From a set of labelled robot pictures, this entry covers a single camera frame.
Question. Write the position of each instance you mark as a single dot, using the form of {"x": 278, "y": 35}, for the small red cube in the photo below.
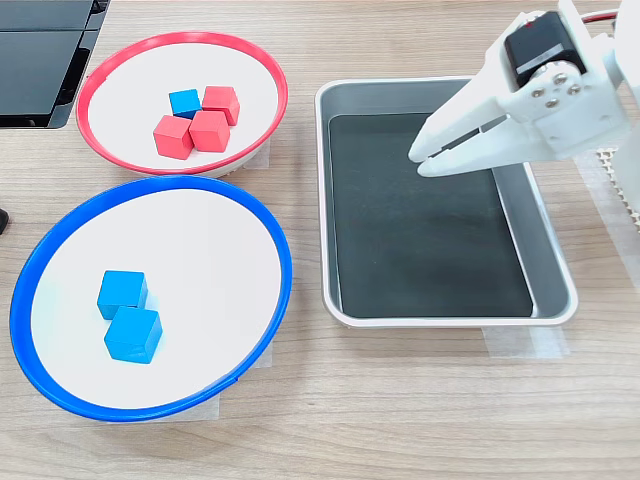
{"x": 210, "y": 132}
{"x": 221, "y": 102}
{"x": 172, "y": 139}

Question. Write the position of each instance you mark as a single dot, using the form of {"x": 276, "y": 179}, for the pale perforated base plate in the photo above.
{"x": 609, "y": 167}

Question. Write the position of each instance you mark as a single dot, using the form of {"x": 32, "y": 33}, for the blue-rimmed white plate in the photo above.
{"x": 200, "y": 260}

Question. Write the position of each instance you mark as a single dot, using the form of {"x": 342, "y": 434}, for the small blue cube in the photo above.
{"x": 121, "y": 292}
{"x": 184, "y": 102}
{"x": 132, "y": 337}

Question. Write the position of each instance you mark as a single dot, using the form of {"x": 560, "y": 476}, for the black tray mat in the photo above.
{"x": 425, "y": 250}

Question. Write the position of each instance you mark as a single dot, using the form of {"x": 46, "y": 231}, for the steel tray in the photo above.
{"x": 550, "y": 280}

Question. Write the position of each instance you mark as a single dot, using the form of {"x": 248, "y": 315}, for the clear tape strip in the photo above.
{"x": 212, "y": 408}
{"x": 525, "y": 342}
{"x": 260, "y": 157}

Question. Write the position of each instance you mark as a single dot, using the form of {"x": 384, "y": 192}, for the red-rimmed white plate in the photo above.
{"x": 130, "y": 80}

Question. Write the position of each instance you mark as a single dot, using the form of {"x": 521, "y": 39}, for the black flat device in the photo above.
{"x": 35, "y": 65}

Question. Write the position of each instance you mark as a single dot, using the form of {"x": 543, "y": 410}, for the small black object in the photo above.
{"x": 3, "y": 222}

